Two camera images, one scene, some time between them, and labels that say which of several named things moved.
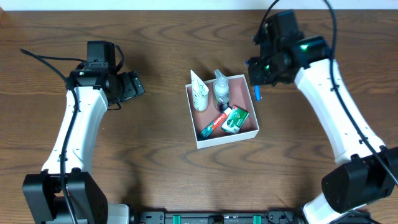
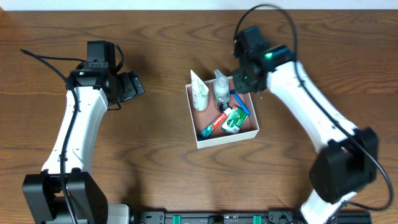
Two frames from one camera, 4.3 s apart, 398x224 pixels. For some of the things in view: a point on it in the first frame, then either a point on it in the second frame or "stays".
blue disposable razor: (257, 88) to (240, 101)
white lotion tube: (200, 93) stays
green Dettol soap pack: (236, 120) stays
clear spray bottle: (221, 90) stays
